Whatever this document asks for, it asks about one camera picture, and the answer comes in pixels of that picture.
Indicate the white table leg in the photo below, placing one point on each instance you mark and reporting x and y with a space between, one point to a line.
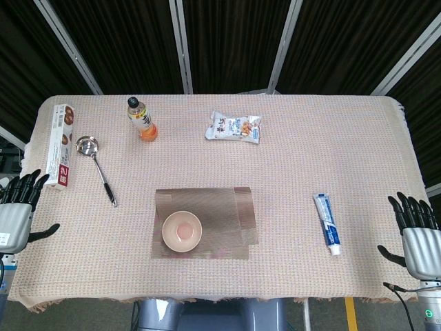
306 317

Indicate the black metal stand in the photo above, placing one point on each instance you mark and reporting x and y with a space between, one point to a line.
10 160

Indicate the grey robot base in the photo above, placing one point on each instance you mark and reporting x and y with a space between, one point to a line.
206 317

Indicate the orange drink bottle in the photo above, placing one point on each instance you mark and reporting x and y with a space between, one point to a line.
144 124

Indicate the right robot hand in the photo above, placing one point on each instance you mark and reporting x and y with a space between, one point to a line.
422 251

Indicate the white blue toothpaste tube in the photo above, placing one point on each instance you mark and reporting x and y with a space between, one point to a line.
327 220

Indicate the beige bowl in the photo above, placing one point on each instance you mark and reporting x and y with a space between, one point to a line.
182 231

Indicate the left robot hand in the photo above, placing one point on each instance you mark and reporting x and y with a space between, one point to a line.
13 224

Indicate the white snack bag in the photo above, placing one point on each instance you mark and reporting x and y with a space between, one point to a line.
231 127

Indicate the brown woven placemat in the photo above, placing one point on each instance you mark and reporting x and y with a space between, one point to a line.
220 220

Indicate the long white red box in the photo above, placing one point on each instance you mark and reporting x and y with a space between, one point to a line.
60 145

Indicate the white partition post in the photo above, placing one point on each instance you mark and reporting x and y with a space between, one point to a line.
182 51
406 65
12 138
435 190
284 51
73 51

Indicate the pink beige woven tablecloth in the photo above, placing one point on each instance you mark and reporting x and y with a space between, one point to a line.
293 165

